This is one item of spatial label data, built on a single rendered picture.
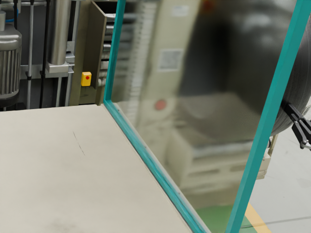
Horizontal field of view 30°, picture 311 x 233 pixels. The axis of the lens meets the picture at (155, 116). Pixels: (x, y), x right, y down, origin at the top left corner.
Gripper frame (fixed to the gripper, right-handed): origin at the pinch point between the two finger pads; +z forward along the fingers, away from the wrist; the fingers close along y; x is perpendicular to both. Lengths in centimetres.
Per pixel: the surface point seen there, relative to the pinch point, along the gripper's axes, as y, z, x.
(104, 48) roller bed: 38, 62, 16
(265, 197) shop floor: -83, 64, 124
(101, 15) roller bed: 39, 66, 4
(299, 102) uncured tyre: -3.6, 3.6, -1.7
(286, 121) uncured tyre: -2.7, 4.2, 6.7
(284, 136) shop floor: -137, 117, 132
